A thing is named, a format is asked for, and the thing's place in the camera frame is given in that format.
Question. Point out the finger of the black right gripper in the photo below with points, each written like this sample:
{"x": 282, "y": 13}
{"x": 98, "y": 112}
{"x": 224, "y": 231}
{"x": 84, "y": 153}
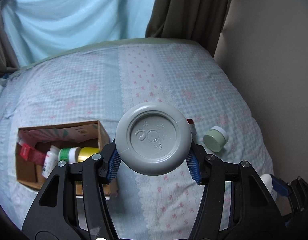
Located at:
{"x": 280, "y": 186}

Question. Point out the green labelled white jar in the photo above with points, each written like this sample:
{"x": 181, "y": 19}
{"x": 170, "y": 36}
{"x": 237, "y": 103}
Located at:
{"x": 69, "y": 155}

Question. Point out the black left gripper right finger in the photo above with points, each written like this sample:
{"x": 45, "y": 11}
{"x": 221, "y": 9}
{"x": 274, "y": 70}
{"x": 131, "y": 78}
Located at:
{"x": 235, "y": 203}

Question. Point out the small white jar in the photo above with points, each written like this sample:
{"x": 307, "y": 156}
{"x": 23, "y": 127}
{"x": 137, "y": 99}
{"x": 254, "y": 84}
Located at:
{"x": 267, "y": 180}

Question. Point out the red lidded silver jar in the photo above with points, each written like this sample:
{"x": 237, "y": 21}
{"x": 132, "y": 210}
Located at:
{"x": 192, "y": 126}

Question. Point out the open cardboard box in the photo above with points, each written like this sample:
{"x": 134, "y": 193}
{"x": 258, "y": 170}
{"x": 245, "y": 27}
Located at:
{"x": 39, "y": 149}

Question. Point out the pale green cream jar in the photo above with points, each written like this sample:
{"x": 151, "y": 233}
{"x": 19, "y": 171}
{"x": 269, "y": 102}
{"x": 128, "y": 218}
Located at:
{"x": 216, "y": 138}

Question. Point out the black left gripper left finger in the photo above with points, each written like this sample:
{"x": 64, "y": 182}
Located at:
{"x": 53, "y": 214}

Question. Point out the red Marubi carton box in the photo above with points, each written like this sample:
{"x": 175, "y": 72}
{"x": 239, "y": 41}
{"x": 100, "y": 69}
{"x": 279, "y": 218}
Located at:
{"x": 32, "y": 155}

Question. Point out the light blue curtain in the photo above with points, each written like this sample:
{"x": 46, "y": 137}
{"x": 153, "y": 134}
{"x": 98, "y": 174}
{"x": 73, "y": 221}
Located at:
{"x": 37, "y": 29}

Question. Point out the yellow packing tape roll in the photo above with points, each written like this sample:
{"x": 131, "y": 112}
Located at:
{"x": 86, "y": 152}

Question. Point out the grey white round jar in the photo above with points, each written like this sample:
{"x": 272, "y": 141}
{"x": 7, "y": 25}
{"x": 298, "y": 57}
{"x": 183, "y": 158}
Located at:
{"x": 153, "y": 138}

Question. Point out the white pill bottle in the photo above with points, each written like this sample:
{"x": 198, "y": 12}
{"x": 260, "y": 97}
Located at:
{"x": 51, "y": 160}

